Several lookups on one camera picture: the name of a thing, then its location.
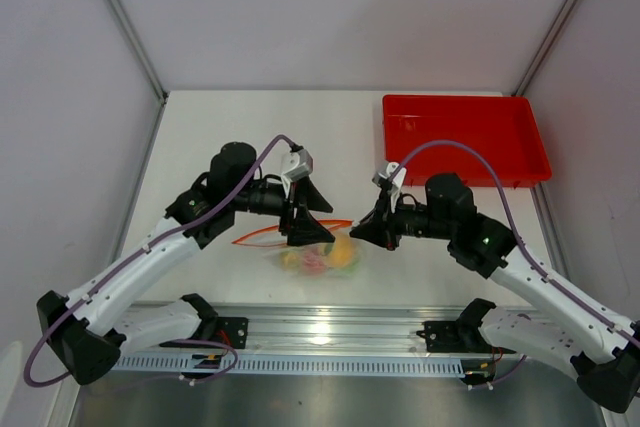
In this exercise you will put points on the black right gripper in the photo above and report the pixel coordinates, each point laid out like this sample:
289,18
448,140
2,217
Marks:
374,229

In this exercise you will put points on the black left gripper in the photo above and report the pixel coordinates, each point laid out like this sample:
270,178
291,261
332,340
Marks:
305,228

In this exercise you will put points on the orange yellow peach with leaf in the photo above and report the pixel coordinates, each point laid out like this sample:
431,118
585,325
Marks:
341,253

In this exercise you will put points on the clear zip bag orange zipper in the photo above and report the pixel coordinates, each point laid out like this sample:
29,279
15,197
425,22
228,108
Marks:
272,243

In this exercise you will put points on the pink yellow peach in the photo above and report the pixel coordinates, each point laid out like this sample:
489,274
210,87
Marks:
312,263

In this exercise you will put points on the green yellow mango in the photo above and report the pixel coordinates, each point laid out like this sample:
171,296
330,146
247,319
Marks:
289,260

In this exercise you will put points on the green apple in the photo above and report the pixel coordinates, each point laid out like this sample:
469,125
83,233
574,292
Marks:
350,261

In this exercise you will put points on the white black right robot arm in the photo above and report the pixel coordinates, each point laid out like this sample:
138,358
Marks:
595,346

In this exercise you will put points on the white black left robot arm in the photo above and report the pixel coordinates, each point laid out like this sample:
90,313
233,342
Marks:
87,329

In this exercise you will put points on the red plastic tray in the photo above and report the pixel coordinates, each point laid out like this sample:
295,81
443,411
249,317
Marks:
503,130

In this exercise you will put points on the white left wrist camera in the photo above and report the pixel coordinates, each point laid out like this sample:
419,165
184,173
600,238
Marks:
295,166

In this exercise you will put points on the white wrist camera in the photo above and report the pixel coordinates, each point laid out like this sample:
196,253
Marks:
295,166
390,180

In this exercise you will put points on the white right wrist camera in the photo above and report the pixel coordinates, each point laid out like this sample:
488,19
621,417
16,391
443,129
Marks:
390,180

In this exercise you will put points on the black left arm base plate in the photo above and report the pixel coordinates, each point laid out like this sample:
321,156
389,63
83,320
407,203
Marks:
231,331

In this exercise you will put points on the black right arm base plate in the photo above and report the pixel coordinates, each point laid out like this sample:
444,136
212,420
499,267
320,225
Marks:
456,337

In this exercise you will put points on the white slotted cable duct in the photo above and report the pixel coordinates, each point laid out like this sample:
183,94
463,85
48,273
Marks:
294,365

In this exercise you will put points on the aluminium corner post left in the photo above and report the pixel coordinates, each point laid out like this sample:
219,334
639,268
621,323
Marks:
134,43

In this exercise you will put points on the aluminium corner post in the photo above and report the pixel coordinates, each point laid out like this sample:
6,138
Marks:
545,47
134,43

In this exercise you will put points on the aluminium corner post right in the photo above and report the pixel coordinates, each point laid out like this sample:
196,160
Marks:
545,47

